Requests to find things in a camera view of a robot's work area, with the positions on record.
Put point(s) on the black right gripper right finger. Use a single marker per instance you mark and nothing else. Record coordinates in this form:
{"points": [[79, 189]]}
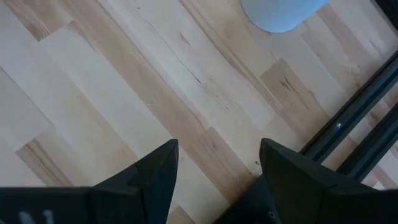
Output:
{"points": [[304, 193]]}

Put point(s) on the black aluminium table frame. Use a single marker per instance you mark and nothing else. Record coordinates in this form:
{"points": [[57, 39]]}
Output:
{"points": [[351, 121]]}

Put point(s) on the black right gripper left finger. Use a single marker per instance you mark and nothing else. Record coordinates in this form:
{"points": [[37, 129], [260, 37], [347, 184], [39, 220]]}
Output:
{"points": [[149, 193]]}

